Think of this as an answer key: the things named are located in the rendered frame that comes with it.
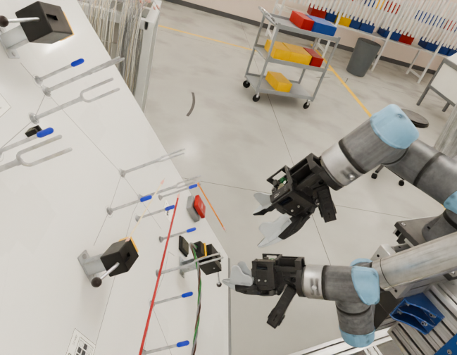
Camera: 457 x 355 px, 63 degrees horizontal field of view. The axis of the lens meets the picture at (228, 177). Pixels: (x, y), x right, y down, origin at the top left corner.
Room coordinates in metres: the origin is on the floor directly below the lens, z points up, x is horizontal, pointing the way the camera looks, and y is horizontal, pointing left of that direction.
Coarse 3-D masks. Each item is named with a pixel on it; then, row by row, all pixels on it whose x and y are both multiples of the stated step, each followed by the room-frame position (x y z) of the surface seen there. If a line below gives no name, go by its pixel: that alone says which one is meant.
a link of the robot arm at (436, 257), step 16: (432, 240) 0.69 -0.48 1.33; (448, 240) 0.67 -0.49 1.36; (400, 256) 0.68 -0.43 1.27; (416, 256) 0.66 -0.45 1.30; (432, 256) 0.65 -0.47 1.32; (448, 256) 0.64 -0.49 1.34; (384, 272) 0.67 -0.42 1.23; (400, 272) 0.66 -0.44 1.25; (416, 272) 0.65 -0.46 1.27; (432, 272) 0.64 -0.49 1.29; (448, 272) 0.64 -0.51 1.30; (384, 288) 0.66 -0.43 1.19
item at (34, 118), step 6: (96, 84) 0.47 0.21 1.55; (102, 84) 0.47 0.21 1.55; (84, 90) 0.46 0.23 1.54; (114, 90) 0.47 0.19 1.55; (78, 96) 0.46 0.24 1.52; (96, 96) 0.47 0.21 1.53; (102, 96) 0.47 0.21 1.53; (72, 102) 0.46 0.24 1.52; (54, 108) 0.45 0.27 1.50; (60, 108) 0.45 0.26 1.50; (30, 114) 0.45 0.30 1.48; (36, 114) 0.45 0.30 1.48; (42, 114) 0.45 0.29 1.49; (48, 114) 0.45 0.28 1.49; (36, 120) 0.45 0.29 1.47
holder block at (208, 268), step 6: (210, 246) 0.62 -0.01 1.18; (210, 252) 0.60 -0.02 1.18; (216, 252) 0.62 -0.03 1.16; (210, 258) 0.58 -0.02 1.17; (216, 258) 0.62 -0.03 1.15; (204, 264) 0.58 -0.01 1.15; (210, 264) 0.59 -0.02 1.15; (216, 264) 0.59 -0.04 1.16; (204, 270) 0.59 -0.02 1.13; (210, 270) 0.59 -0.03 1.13; (216, 270) 0.59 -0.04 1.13
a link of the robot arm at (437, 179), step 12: (444, 156) 0.63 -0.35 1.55; (456, 156) 0.64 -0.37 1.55; (432, 168) 0.60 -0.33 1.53; (444, 168) 0.60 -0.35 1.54; (456, 168) 0.60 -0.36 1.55; (420, 180) 0.60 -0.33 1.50; (432, 180) 0.59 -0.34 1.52; (444, 180) 0.58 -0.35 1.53; (456, 180) 0.58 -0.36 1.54; (432, 192) 0.59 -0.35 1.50; (444, 192) 0.57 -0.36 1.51; (456, 192) 0.56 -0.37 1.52; (444, 204) 0.57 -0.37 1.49; (456, 204) 0.56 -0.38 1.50
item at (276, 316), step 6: (288, 288) 0.59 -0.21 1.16; (294, 288) 0.59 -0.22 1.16; (282, 294) 0.58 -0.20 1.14; (288, 294) 0.58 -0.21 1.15; (294, 294) 0.58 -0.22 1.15; (282, 300) 0.57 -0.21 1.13; (288, 300) 0.57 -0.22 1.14; (276, 306) 0.57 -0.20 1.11; (282, 306) 0.57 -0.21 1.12; (288, 306) 0.58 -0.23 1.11; (270, 312) 0.57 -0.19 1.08; (276, 312) 0.56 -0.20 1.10; (282, 312) 0.56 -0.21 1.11; (270, 318) 0.56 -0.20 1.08; (276, 318) 0.55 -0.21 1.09; (282, 318) 0.56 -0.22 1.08; (270, 324) 0.55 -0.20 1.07; (276, 324) 0.55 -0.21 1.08
